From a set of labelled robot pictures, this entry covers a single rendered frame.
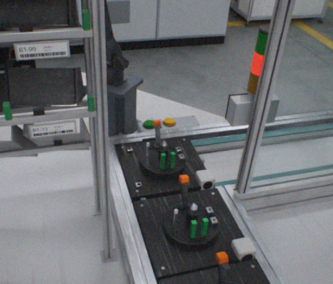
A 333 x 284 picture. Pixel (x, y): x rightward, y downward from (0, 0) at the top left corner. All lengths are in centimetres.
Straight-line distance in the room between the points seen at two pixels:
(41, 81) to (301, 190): 81
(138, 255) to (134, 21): 340
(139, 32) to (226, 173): 311
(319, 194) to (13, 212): 91
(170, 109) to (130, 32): 262
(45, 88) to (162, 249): 45
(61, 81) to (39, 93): 5
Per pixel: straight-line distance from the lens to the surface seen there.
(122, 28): 417
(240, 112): 99
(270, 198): 121
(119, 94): 133
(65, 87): 80
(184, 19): 433
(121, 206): 106
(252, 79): 97
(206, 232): 97
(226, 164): 130
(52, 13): 74
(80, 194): 125
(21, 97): 82
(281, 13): 88
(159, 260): 94
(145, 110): 163
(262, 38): 92
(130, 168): 116
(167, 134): 132
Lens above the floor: 172
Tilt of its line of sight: 37 degrees down
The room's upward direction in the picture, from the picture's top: 4 degrees clockwise
